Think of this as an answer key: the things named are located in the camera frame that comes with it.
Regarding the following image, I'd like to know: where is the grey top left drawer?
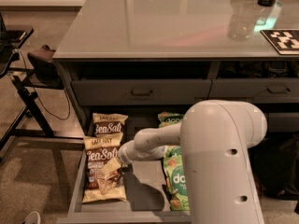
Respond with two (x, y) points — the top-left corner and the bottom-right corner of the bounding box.
(71, 79), (211, 106)

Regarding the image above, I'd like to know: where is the black desk with stand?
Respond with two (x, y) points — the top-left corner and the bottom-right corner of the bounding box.
(0, 13), (82, 149)

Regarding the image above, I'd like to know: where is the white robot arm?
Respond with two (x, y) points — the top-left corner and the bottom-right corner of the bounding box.
(119, 100), (267, 224)

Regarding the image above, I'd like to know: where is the grey right middle drawer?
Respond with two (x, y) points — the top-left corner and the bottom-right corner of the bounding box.
(268, 113), (299, 133)

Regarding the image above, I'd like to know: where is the black white marker tag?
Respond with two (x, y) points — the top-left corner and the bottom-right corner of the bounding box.
(261, 29), (299, 55)

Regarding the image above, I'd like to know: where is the grey top right drawer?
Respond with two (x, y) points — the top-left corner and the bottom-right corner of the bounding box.
(208, 78), (299, 104)

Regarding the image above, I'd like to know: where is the grey counter cabinet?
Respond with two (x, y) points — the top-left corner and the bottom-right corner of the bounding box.
(54, 0), (299, 131)

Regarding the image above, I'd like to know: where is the black cable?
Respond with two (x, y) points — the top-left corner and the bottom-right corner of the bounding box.
(12, 49), (72, 121)

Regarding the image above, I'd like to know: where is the front green dang chip bag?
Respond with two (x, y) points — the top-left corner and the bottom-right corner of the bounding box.
(164, 155), (190, 211)

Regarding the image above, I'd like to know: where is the black bag on floor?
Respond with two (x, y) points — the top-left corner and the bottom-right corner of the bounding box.
(249, 134), (299, 201)

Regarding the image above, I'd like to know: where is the open grey middle drawer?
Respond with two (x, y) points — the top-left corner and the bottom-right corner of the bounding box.
(56, 109), (194, 224)

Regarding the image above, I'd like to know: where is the rear green dang chip bag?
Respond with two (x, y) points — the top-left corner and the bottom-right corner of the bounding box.
(158, 111), (183, 128)

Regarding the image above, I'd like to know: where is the white shoe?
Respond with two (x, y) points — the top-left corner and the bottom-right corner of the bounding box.
(21, 211), (41, 224)

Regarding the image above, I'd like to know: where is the brown sea salt chip bag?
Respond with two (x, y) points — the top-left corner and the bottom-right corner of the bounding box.
(93, 113), (128, 136)
(82, 133), (126, 203)

